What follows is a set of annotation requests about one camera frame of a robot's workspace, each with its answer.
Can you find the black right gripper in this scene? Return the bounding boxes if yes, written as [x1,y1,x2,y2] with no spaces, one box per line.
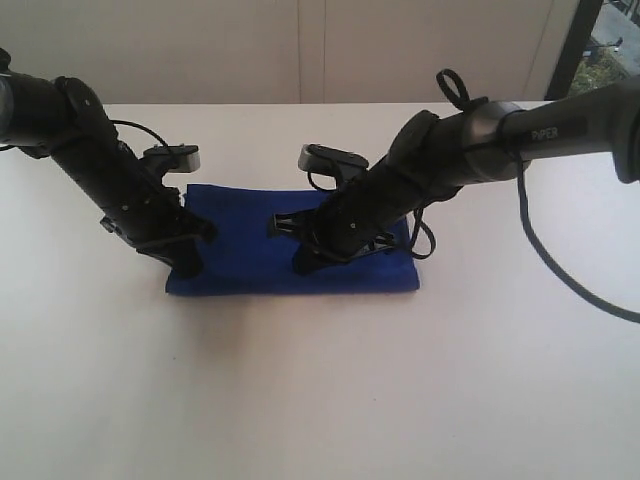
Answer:
[268,110,465,275]

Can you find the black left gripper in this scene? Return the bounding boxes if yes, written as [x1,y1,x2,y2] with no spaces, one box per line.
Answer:
[51,77,218,278]

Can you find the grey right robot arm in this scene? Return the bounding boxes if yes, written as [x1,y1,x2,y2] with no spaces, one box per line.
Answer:
[267,77,639,275]

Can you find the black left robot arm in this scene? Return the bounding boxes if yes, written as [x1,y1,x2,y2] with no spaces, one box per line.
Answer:
[1,71,217,278]

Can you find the black window frame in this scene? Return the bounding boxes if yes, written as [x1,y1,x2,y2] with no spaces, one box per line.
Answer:
[544,0,603,101]

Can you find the blue towel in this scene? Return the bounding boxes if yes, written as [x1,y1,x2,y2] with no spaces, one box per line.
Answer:
[165,184,420,297]

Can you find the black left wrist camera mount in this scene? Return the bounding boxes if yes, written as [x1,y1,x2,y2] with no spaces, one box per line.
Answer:
[141,144,201,178]

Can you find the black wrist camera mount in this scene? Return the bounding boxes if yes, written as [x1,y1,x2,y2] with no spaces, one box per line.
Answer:
[141,144,201,178]
[297,144,369,193]

